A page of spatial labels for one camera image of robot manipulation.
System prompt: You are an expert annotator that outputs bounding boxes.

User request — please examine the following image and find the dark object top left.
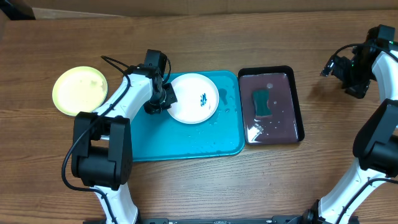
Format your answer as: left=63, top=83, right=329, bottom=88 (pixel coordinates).
left=1, top=0, right=36, bottom=21

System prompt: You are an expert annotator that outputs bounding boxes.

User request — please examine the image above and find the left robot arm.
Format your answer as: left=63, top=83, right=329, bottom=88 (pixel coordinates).
left=61, top=50, right=177, bottom=223

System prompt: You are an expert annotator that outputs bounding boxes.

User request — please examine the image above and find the yellow plate with stain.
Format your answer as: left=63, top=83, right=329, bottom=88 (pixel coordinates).
left=52, top=66, right=108, bottom=116

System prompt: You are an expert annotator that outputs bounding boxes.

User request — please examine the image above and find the teal plastic serving tray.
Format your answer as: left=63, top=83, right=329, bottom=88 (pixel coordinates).
left=131, top=70, right=245, bottom=162

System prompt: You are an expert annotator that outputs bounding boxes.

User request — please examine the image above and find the black water tray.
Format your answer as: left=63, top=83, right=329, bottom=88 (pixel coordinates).
left=238, top=65, right=305, bottom=145

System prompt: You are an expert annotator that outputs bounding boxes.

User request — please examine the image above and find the green sponge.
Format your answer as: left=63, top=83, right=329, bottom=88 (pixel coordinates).
left=252, top=89, right=272, bottom=118

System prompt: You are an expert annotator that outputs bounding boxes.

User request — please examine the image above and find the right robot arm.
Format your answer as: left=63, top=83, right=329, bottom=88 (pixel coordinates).
left=291, top=25, right=397, bottom=223

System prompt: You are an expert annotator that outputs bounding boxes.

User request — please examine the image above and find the white plate with stain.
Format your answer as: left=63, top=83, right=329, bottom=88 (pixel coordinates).
left=167, top=73, right=220, bottom=124

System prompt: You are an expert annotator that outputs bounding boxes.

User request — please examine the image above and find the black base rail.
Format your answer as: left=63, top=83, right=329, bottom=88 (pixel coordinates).
left=82, top=214, right=360, bottom=224

